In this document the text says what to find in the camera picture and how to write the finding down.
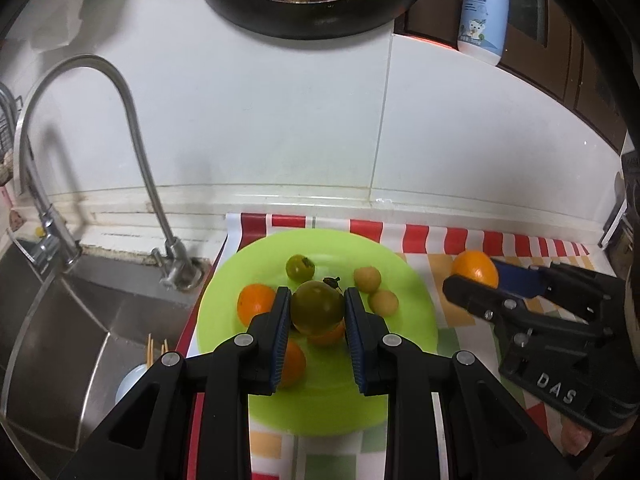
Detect large orange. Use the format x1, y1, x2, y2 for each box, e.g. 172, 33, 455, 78
306, 320, 347, 347

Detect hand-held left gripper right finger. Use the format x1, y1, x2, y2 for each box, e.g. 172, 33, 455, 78
344, 287, 583, 480

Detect white plastic bag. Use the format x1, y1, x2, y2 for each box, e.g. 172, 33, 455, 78
27, 0, 123, 52

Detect wooden chopsticks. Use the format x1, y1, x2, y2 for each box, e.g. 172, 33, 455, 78
144, 332, 169, 367

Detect large green tomato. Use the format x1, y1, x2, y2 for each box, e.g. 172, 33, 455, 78
291, 276, 346, 337

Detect orange with stem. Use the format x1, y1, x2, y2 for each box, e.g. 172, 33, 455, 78
236, 284, 277, 328

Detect white dish soap bottle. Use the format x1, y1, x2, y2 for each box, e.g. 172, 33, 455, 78
456, 0, 511, 67

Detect striped tablecloth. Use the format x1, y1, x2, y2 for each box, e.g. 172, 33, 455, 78
180, 212, 596, 480

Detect stainless steel sink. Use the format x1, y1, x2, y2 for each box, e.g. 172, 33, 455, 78
0, 240, 201, 480

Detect small light green tomato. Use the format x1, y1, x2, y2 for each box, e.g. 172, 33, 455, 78
286, 254, 315, 281

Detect steel faucet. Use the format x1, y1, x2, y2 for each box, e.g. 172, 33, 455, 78
12, 55, 205, 292

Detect small yellow fruit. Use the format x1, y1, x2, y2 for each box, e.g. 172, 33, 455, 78
353, 266, 382, 293
369, 290, 399, 317

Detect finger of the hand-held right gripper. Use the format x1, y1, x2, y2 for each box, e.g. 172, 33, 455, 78
442, 274, 613, 361
492, 260, 626, 323

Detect pale blue bowl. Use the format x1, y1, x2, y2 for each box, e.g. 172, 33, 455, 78
115, 362, 152, 407

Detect person's right hand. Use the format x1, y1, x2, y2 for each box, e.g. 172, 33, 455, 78
560, 420, 592, 457

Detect green plastic plate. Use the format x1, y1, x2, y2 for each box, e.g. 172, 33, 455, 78
195, 229, 439, 436

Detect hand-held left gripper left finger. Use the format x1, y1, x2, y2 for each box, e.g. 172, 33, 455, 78
57, 286, 292, 480

